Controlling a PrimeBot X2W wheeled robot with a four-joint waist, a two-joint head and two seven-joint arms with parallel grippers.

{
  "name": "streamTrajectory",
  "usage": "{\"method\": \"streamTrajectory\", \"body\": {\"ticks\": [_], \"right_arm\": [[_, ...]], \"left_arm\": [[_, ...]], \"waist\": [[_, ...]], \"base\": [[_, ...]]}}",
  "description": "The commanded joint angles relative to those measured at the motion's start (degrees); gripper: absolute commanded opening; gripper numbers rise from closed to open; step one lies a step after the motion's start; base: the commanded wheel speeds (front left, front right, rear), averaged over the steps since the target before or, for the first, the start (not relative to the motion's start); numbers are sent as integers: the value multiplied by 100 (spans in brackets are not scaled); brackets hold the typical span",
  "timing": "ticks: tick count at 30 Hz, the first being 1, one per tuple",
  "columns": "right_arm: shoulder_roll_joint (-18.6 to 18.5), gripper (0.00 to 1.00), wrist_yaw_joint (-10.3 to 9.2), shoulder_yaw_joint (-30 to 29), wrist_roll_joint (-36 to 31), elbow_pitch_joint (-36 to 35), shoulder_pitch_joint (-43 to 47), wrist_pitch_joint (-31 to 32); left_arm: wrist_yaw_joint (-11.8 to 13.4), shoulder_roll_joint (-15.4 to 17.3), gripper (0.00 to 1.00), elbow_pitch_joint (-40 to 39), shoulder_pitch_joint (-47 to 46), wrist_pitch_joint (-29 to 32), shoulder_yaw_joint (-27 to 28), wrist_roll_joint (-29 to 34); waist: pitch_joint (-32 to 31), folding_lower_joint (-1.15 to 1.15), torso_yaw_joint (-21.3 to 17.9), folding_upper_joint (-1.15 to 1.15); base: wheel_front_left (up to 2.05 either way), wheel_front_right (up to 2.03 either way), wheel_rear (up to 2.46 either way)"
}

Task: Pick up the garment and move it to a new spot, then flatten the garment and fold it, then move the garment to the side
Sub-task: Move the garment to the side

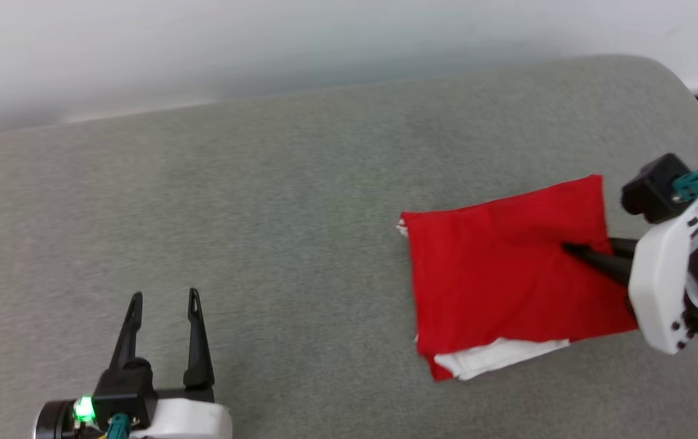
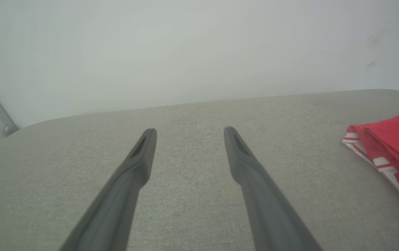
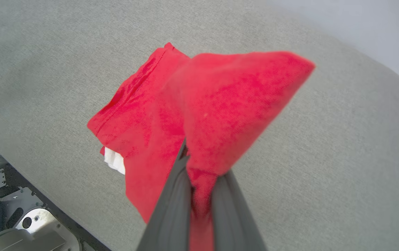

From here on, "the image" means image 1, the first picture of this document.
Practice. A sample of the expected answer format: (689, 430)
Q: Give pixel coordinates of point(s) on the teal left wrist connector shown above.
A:
(118, 427)

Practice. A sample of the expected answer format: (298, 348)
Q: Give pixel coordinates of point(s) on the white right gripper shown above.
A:
(659, 286)

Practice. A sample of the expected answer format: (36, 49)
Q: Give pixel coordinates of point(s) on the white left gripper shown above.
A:
(184, 421)

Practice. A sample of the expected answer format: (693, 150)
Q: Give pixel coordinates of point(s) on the grey fabric sofa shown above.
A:
(263, 244)

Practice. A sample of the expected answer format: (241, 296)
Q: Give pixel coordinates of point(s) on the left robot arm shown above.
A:
(56, 421)

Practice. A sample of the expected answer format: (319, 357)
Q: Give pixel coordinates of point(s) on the red garment with white sleeves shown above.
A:
(495, 274)

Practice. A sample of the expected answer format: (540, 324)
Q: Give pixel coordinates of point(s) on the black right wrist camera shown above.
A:
(653, 186)

